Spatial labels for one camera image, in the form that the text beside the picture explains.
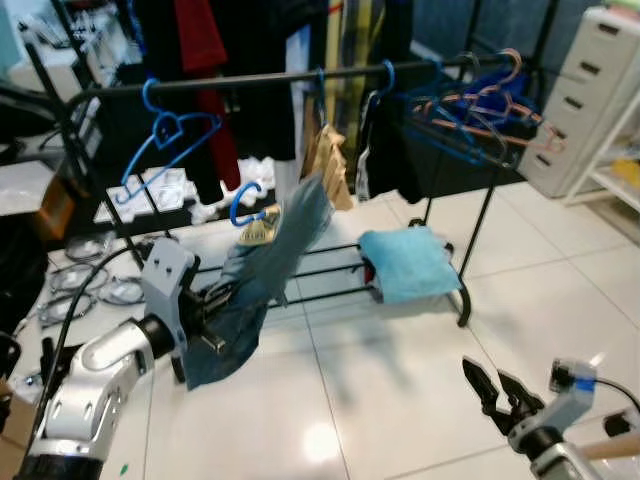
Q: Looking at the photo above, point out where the yellow striped fabric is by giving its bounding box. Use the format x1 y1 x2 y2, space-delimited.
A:
325 0 388 131

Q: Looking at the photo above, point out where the dark blue shirt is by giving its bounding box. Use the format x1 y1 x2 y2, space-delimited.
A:
185 172 333 389

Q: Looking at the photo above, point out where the red hanging garment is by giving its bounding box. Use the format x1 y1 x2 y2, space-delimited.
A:
173 0 243 193

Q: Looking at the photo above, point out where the pink hanger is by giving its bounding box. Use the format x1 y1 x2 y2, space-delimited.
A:
440 48 566 156

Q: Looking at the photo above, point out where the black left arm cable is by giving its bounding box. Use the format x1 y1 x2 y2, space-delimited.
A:
30 245 151 451

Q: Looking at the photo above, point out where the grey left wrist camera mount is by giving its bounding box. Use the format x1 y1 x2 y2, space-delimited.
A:
140 238 199 353

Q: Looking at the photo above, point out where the small black hanging garment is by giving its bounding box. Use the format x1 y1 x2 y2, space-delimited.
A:
355 88 423 206

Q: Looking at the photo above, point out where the large black hanging garment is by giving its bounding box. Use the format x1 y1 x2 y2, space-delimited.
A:
130 0 301 206

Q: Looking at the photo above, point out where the yellow garment tag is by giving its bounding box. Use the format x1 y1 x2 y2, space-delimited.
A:
238 205 284 247

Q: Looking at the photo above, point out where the white drawer cabinet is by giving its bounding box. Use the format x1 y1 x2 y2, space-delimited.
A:
518 5 640 199

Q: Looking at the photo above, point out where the clear plastic bags pile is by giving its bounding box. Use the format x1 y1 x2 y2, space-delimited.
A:
95 155 301 226

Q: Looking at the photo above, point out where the black metal clothes rack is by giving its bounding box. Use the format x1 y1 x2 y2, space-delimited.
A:
22 0 563 329

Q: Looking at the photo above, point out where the tan woven garment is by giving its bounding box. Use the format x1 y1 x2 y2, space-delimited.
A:
300 122 356 213

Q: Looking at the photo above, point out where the white open shelf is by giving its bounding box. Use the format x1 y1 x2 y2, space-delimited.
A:
563 95 640 211

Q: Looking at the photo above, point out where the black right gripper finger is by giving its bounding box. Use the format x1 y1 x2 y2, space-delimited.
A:
497 370 546 413
462 357 504 419

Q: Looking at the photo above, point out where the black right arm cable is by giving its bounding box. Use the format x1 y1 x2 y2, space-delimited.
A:
590 375 640 421

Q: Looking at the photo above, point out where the coiled cable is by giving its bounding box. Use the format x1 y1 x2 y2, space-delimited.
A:
48 262 109 298
92 272 149 306

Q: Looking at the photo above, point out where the blue plastic hanger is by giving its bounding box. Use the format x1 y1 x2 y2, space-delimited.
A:
229 181 264 228
360 60 398 111
115 78 223 206
400 58 546 166

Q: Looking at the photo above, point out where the brown paper bag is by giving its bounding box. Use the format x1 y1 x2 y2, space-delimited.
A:
38 175 78 241

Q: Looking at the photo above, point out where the teal folded towel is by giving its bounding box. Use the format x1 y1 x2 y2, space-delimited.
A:
357 226 464 306

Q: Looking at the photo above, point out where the light wooden stick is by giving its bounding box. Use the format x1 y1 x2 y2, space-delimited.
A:
578 430 640 463

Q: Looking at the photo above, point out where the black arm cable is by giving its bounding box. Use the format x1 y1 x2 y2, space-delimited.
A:
30 245 151 451
590 375 640 421

